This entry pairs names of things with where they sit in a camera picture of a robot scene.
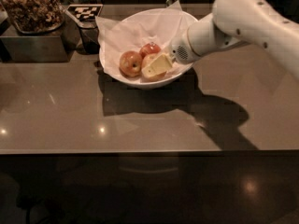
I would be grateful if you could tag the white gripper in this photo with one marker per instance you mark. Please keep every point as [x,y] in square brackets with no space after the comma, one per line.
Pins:
[179,48]

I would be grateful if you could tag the yellow-red apple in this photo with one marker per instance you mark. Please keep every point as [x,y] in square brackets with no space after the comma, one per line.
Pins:
[146,61]

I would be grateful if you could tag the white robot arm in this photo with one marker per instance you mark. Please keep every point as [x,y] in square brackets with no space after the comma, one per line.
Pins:
[230,24]

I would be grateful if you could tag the rear red apple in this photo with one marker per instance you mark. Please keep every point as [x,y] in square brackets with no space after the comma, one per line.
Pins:
[149,48]

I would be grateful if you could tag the red apple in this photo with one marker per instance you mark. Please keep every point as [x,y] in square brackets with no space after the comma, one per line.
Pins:
[130,63]
[149,48]

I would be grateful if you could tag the left red apple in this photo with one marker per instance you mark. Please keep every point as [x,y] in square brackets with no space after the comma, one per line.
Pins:
[130,63]

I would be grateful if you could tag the white slanted bowl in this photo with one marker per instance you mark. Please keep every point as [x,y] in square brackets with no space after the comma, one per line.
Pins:
[162,78]

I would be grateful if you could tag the black white marker card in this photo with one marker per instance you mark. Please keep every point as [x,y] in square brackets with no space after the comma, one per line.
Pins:
[85,12]

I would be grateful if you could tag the clear snack-filled container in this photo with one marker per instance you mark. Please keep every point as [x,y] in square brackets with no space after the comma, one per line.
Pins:
[34,17]

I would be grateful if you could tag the stainless steel box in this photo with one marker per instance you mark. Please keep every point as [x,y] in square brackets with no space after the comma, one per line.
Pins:
[53,47]

